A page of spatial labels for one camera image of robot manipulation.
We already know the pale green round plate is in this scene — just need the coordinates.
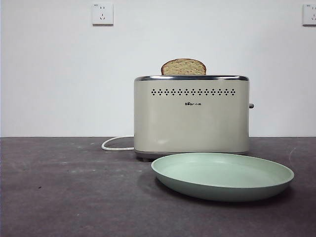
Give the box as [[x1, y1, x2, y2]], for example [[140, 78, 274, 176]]
[[151, 152, 295, 203]]

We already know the cream two-slot toaster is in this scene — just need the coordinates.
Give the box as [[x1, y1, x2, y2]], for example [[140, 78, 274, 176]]
[[133, 75, 255, 162]]

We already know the white wall socket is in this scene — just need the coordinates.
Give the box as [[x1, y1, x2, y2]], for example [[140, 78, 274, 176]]
[[302, 4, 316, 27], [92, 3, 114, 26]]

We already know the white toaster power cable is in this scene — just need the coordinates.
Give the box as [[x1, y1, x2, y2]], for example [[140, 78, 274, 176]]
[[101, 136, 135, 152]]

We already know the light toast bread slice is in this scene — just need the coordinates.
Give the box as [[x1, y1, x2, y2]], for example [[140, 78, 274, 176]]
[[160, 58, 207, 76]]

